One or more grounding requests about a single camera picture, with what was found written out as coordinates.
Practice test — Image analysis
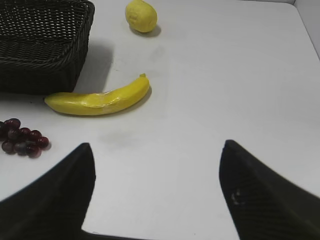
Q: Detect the black wicker basket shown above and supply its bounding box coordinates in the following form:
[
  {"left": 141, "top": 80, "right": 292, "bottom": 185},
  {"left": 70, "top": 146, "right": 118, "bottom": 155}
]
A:
[{"left": 0, "top": 0, "right": 95, "bottom": 95}]

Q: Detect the yellow banana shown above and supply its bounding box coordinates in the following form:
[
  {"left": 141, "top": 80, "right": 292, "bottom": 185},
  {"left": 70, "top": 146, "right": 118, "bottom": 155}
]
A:
[{"left": 44, "top": 73, "right": 150, "bottom": 116}]

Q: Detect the dark red grape bunch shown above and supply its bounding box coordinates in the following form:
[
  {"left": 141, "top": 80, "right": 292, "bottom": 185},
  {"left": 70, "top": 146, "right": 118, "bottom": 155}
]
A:
[{"left": 0, "top": 118, "right": 51, "bottom": 158}]

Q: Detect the yellow lemon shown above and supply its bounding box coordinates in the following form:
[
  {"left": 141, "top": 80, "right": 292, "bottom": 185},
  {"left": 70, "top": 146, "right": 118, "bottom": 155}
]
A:
[{"left": 125, "top": 0, "right": 158, "bottom": 33}]

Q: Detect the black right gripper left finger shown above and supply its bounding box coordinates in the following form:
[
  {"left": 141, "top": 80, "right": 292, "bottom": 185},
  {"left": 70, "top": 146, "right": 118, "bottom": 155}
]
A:
[{"left": 0, "top": 142, "right": 96, "bottom": 240}]

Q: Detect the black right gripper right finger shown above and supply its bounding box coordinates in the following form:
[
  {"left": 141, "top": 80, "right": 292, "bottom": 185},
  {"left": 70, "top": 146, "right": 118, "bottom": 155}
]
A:
[{"left": 219, "top": 140, "right": 320, "bottom": 240}]

